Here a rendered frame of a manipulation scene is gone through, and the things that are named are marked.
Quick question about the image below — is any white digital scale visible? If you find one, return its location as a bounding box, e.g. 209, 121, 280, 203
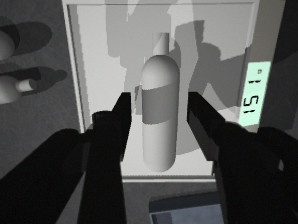
62, 0, 286, 182

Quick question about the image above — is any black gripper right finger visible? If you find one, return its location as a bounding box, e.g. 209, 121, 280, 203
187, 92, 298, 224

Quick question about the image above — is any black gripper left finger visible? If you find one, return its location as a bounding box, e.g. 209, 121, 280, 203
0, 92, 132, 224

